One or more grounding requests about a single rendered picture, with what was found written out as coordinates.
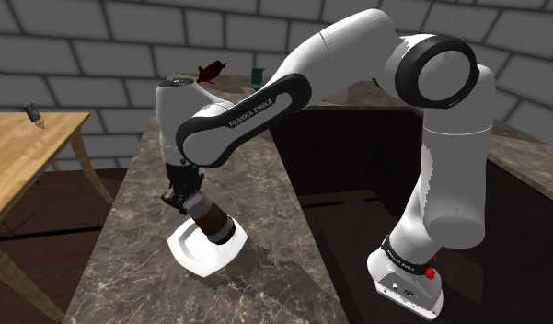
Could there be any brown and grey cylinder cup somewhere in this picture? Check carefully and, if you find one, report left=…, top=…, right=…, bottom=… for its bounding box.
left=182, top=191, right=236, bottom=246

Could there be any white square plate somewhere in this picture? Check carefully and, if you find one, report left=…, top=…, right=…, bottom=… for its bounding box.
left=167, top=216, right=248, bottom=278

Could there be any red and blue fish figure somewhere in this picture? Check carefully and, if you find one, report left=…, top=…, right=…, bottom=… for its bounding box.
left=195, top=60, right=228, bottom=85

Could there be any teal cup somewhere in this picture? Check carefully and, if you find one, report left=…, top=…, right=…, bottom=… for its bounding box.
left=250, top=67, right=266, bottom=91

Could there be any dark pepper shaker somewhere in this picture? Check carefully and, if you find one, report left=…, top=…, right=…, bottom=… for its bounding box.
left=23, top=101, right=47, bottom=130

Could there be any wooden table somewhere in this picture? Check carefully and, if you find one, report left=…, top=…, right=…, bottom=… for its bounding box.
left=0, top=110, right=115, bottom=324

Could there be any dark robot stand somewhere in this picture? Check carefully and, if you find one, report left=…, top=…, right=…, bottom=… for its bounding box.
left=312, top=197, right=486, bottom=324

